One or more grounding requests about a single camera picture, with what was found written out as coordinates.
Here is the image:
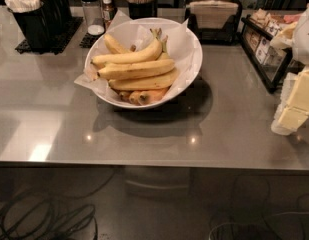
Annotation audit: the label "black condiment packet rack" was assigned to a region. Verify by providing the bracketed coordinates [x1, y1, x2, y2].
[239, 11, 304, 93]

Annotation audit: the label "black stir stick cup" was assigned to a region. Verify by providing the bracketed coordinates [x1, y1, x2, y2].
[128, 1, 157, 20]

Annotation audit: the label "top curved yellow banana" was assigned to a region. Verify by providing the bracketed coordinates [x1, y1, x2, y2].
[90, 29, 162, 68]

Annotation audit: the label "white bowl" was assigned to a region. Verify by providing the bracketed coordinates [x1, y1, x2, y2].
[84, 16, 204, 110]

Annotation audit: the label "small bottom left banana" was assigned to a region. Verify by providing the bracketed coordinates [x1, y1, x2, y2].
[118, 91, 131, 102]

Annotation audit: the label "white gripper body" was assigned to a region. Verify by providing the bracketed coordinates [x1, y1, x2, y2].
[271, 73, 297, 136]

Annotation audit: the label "back left yellow banana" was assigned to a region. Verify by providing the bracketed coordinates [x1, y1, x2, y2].
[103, 33, 129, 54]

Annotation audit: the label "small black mat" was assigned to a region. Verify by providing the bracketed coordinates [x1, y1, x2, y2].
[79, 33, 100, 48]

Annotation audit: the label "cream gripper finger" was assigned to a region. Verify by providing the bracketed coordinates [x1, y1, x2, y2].
[278, 107, 309, 130]
[287, 68, 309, 112]

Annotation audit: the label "clear shaker white lid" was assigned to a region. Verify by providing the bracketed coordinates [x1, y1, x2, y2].
[81, 0, 104, 36]

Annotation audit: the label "lower yellow banana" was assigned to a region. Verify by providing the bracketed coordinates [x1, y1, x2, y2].
[108, 68, 179, 91]

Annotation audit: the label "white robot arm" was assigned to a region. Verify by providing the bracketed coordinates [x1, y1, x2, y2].
[270, 5, 309, 135]

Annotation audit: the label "orange ripe banana bottom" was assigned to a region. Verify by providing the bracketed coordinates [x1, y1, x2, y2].
[128, 88, 168, 105]

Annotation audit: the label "middle yellow banana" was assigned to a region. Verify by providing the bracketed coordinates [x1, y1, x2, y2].
[97, 59, 175, 80]

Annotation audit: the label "black floor cables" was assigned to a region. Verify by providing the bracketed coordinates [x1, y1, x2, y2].
[0, 187, 99, 240]

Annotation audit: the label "black rubber mat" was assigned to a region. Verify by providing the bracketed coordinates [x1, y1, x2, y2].
[14, 16, 84, 55]

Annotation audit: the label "black napkin dispenser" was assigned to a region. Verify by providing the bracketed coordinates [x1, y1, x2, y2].
[185, 0, 242, 44]

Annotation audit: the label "front black cutlery cup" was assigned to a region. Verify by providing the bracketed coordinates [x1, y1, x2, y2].
[9, 2, 50, 52]

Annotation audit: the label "brown sauce bottle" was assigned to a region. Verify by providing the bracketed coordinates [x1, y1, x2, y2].
[102, 0, 116, 29]

